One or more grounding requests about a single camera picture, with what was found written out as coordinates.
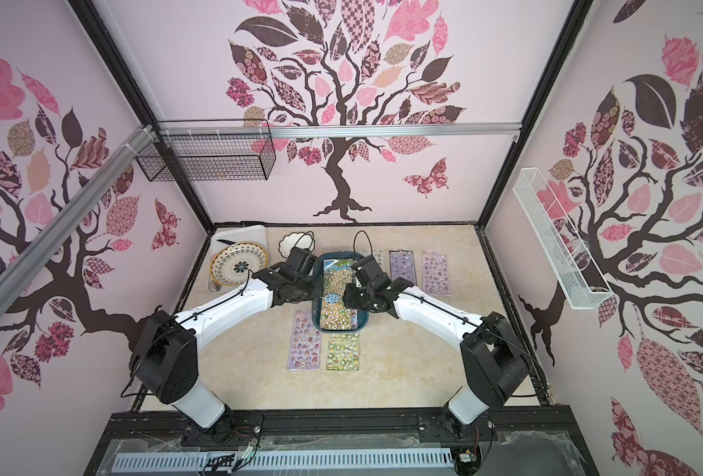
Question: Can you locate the black wire basket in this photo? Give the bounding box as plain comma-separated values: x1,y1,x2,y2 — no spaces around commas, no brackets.
136,119,277,182

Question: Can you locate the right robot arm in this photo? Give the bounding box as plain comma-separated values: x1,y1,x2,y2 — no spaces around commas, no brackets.
344,256,530,428

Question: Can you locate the aluminium rail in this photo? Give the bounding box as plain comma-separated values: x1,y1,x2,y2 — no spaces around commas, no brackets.
160,122,522,139
0,126,157,318

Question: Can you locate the teal storage box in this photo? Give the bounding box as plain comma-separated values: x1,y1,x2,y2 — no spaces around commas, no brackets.
312,251,369,334

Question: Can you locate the panda sticker sheet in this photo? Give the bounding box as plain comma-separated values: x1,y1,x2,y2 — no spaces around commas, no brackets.
319,259,357,331

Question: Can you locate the white scalloped bowl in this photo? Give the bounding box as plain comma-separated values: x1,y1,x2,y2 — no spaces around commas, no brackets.
278,231,316,258

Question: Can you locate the white slotted cable duct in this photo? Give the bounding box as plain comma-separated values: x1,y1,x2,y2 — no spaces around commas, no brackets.
108,448,454,475

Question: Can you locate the patterned yellow rim plate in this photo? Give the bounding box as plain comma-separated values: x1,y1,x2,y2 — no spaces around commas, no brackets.
210,242,268,287

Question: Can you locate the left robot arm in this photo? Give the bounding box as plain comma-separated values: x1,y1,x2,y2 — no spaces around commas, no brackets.
129,247,322,436

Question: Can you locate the green animal sticker sheet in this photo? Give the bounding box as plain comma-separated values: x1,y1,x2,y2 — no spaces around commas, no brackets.
326,333,359,372

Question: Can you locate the aluminium rail back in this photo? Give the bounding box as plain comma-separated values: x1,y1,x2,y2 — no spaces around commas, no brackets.
160,122,522,139

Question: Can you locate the aluminium rail left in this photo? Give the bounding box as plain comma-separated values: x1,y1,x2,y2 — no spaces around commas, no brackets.
0,126,157,318

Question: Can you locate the white wire shelf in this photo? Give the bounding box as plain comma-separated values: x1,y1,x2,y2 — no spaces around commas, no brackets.
512,168,613,311

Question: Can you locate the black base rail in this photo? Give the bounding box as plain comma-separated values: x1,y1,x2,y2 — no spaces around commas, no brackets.
85,406,599,475

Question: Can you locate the green dinosaur sticker sheet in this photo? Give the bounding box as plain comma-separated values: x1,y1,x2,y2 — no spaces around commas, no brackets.
371,250,385,269

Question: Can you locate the lilac 3D animal sticker sheet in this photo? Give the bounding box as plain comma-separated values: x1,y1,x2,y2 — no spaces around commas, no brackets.
422,252,451,296

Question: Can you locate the dark purple sticker sheet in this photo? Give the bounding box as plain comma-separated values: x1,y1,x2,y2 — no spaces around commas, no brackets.
389,250,417,286

